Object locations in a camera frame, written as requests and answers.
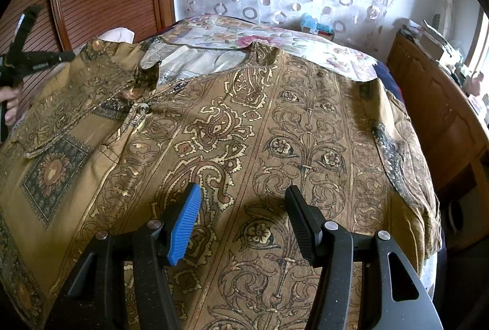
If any beige pillow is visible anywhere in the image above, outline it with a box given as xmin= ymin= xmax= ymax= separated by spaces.
xmin=74 ymin=27 xmax=137 ymax=56

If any floral quilt bedspread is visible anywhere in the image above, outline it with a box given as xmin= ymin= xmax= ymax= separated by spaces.
xmin=163 ymin=15 xmax=377 ymax=82

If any clutter on cabinet top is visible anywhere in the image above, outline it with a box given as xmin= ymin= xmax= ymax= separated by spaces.
xmin=398 ymin=19 xmax=488 ymax=126

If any brown gold patterned garment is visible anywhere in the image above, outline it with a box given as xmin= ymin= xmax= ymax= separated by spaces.
xmin=1 ymin=39 xmax=442 ymax=329

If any blue tissue pack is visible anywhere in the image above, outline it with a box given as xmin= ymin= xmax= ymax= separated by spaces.
xmin=300 ymin=13 xmax=335 ymax=40

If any wooden low cabinet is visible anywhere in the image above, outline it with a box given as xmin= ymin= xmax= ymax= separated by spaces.
xmin=386 ymin=32 xmax=488 ymax=248

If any left hand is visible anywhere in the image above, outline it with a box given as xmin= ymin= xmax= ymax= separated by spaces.
xmin=0 ymin=82 xmax=23 ymax=127

